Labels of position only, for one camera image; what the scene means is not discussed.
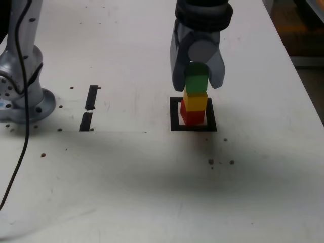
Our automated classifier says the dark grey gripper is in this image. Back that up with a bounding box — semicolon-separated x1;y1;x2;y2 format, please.
169;20;226;93

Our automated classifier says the green cube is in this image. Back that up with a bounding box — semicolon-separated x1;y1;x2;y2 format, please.
185;63;209;94

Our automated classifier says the yellow cube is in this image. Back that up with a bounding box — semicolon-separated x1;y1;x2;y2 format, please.
183;90;208;112

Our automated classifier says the red cube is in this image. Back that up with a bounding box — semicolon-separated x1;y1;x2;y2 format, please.
180;100;206;126

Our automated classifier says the black tape square outline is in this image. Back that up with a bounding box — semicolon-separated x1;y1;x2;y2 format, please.
169;97;218;132

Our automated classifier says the black tape strip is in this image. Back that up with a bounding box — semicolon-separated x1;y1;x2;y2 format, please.
79;85;99;132

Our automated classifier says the brown wooden furniture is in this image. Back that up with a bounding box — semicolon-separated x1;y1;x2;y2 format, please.
268;0;324;56

